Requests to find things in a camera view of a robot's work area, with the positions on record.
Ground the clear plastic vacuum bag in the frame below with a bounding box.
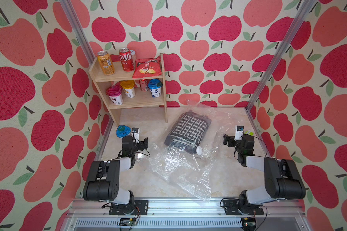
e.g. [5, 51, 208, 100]
[148, 100, 244, 202]

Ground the houndstooth black white scarf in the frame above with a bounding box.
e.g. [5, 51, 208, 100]
[164, 110, 212, 155]

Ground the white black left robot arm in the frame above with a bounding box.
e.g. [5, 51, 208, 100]
[83, 135, 148, 206]

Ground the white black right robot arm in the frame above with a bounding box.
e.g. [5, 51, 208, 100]
[223, 134, 306, 213]

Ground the white round bag valve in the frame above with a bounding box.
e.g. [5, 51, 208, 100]
[196, 146, 203, 156]

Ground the red chips bag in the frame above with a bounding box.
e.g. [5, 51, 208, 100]
[133, 57, 162, 79]

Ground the green white small box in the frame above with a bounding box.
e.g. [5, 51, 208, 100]
[245, 130, 254, 136]

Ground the blue lid cup on table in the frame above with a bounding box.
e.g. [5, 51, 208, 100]
[116, 125, 132, 138]

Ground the pink lid cup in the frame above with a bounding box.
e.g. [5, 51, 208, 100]
[106, 85, 123, 105]

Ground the wooden two-tier shelf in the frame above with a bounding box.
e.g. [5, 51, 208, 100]
[89, 54, 168, 126]

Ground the yellow lid cup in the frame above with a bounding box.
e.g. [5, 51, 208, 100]
[120, 80, 136, 98]

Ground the small red can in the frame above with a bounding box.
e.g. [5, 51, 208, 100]
[139, 79, 149, 91]

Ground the blue lid cup on shelf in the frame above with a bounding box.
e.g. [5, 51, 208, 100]
[148, 79, 163, 98]

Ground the orange soda can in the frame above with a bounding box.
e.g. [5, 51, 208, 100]
[97, 51, 115, 76]

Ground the red cola can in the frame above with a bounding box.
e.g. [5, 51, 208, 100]
[119, 48, 135, 72]

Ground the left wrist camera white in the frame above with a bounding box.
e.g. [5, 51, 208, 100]
[132, 128, 140, 142]

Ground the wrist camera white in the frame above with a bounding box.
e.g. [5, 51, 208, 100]
[132, 128, 140, 142]
[234, 125, 244, 141]

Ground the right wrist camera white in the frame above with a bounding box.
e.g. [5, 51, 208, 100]
[234, 125, 244, 141]

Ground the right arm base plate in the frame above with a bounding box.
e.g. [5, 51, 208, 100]
[220, 198, 264, 217]

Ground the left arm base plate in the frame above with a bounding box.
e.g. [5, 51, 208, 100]
[109, 200, 149, 216]

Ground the aluminium front rail frame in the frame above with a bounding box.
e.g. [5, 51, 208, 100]
[60, 197, 312, 231]

